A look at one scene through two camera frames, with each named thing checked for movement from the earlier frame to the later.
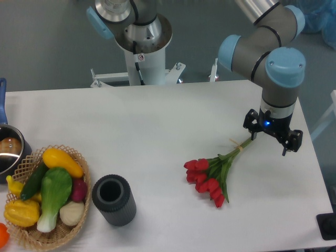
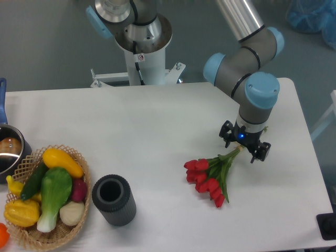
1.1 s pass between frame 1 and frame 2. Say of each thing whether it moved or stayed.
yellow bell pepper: stayed
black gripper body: moved
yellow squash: stayed
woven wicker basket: stayed
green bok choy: stayed
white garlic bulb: stayed
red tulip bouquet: stayed
